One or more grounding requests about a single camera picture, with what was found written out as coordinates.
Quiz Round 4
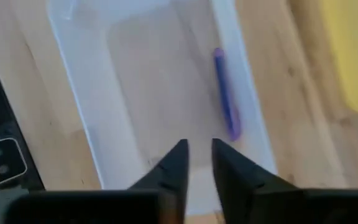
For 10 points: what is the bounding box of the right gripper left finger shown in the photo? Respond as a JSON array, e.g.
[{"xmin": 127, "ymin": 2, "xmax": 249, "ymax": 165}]
[{"xmin": 128, "ymin": 138, "xmax": 190, "ymax": 224}]

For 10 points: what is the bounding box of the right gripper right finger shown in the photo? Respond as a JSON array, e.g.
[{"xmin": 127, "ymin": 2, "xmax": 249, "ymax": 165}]
[{"xmin": 211, "ymin": 138, "xmax": 305, "ymax": 224}]

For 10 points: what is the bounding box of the purple marker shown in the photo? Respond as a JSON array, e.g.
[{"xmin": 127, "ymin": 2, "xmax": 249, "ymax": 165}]
[{"xmin": 212, "ymin": 47, "xmax": 242, "ymax": 142}]

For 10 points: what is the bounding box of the translucent clear plastic bin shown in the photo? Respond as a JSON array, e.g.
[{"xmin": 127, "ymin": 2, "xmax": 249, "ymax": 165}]
[{"xmin": 46, "ymin": 0, "xmax": 278, "ymax": 216}]

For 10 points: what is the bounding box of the yellow plastic bin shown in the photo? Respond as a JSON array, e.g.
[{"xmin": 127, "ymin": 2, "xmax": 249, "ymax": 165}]
[{"xmin": 318, "ymin": 0, "xmax": 358, "ymax": 118}]

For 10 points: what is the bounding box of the black table camera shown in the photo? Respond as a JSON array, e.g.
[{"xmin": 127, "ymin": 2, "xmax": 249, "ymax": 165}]
[{"xmin": 0, "ymin": 138, "xmax": 28, "ymax": 189}]

